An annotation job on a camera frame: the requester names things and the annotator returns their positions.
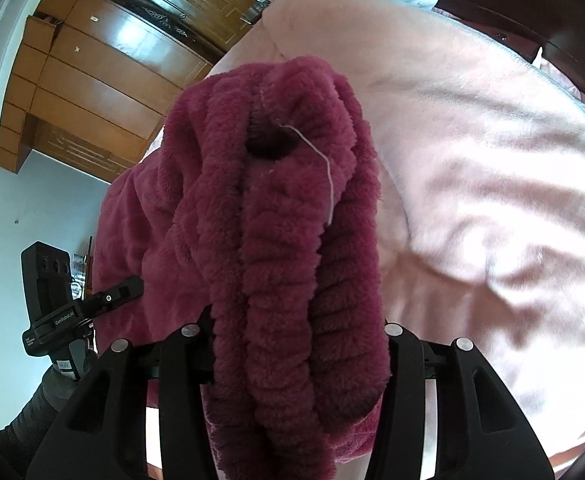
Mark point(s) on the pink plush blanket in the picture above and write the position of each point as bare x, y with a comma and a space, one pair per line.
472, 160

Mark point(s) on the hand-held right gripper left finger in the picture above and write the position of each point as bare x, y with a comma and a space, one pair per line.
185, 355

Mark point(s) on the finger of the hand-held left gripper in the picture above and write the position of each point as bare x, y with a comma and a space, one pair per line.
117, 294

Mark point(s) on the magenta fleece pants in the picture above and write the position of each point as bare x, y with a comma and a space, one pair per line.
282, 210

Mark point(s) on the dark wooden door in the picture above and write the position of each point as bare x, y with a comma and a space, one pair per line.
197, 0

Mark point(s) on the dark wooden headboard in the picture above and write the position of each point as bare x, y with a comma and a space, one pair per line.
522, 0

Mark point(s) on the wooden wardrobe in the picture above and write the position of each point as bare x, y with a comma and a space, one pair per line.
87, 90

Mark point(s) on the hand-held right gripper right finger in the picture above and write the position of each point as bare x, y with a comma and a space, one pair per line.
402, 360

